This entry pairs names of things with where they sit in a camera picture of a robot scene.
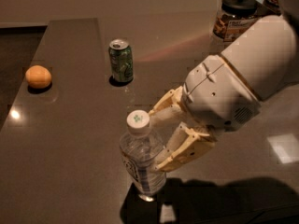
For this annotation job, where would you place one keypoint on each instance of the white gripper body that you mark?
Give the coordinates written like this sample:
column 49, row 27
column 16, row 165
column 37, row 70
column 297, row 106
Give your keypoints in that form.
column 220, row 93

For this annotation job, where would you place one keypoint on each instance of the glass jar with black lid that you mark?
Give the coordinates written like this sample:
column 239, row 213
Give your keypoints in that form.
column 234, row 17

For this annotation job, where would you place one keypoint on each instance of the orange fruit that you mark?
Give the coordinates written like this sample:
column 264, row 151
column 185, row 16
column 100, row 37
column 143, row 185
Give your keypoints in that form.
column 38, row 77

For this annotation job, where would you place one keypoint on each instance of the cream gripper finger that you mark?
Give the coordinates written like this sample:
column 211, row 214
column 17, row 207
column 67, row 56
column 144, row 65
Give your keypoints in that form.
column 169, row 109
column 185, row 145

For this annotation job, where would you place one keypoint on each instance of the green soda can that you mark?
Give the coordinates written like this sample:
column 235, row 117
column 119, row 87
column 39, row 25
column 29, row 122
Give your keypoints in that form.
column 121, row 60

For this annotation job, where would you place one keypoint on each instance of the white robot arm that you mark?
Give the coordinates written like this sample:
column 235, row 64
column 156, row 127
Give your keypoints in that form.
column 265, row 57

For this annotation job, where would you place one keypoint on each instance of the clear plastic water bottle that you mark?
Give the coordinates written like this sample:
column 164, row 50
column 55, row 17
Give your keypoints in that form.
column 139, row 146

